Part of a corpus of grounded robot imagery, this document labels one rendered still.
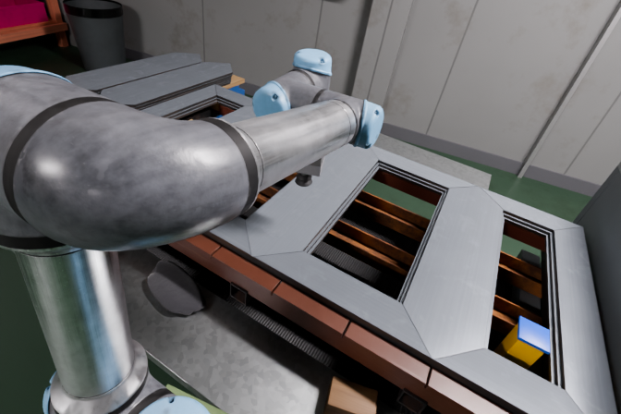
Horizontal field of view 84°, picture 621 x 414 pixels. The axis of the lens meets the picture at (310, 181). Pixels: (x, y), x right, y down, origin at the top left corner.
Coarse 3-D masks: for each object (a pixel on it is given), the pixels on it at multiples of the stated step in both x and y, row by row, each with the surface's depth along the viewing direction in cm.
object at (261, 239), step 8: (248, 224) 92; (248, 232) 89; (256, 232) 90; (264, 232) 90; (256, 240) 88; (264, 240) 88; (272, 240) 88; (280, 240) 89; (264, 248) 86; (272, 248) 86; (280, 248) 87; (288, 248) 87; (296, 248) 87
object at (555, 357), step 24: (216, 96) 155; (384, 168) 129; (336, 216) 102; (432, 216) 109; (504, 216) 115; (216, 240) 88; (312, 240) 92; (552, 240) 107; (264, 264) 82; (552, 264) 98; (408, 288) 82; (552, 288) 91; (552, 312) 85; (384, 336) 73; (552, 336) 80; (432, 360) 69; (552, 360) 75
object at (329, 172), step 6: (324, 168) 119; (330, 168) 119; (336, 168) 120; (324, 174) 116; (330, 174) 117; (336, 174) 117; (342, 174) 118; (348, 174) 118; (336, 180) 114; (342, 180) 115; (348, 180) 115; (354, 180) 116; (360, 180) 116; (348, 186) 113; (354, 186) 113
